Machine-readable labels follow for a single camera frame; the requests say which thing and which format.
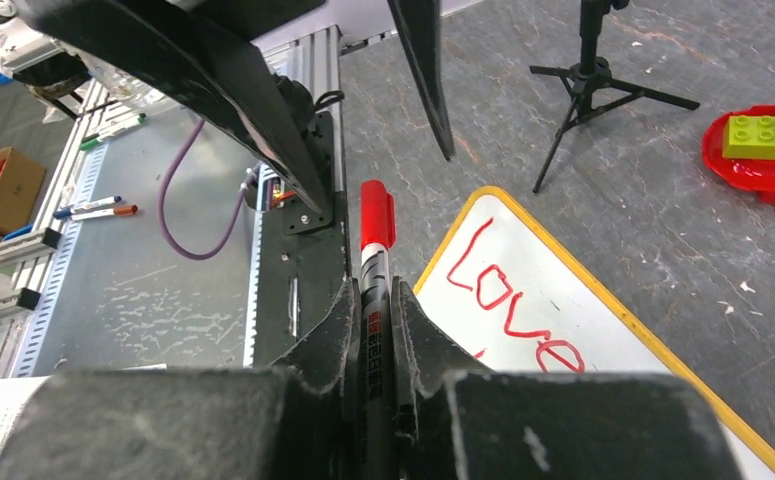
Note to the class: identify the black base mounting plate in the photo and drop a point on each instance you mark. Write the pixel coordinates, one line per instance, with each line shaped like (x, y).
(303, 259)

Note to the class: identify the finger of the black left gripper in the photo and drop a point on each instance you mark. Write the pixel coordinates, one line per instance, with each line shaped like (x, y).
(205, 59)
(418, 25)

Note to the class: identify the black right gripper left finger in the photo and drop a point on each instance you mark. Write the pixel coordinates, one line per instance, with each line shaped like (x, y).
(289, 420)

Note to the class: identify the black tripod microphone stand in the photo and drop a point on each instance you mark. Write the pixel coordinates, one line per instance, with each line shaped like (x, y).
(591, 74)

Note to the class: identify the yellow framed whiteboard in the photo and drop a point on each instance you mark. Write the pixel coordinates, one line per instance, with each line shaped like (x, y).
(515, 298)

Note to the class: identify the red marker cap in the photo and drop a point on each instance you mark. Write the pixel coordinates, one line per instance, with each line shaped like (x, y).
(377, 215)

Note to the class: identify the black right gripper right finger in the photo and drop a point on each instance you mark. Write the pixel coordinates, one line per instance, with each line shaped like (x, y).
(461, 420)

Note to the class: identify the red capped whiteboard marker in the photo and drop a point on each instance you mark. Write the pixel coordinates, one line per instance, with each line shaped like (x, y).
(377, 369)

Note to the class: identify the orange capped marker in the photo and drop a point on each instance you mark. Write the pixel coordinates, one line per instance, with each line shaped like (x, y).
(122, 211)

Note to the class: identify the blue capped marker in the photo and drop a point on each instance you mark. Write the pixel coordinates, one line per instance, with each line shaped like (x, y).
(79, 208)

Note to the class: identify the green capped marker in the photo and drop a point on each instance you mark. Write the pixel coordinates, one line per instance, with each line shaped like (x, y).
(111, 131)

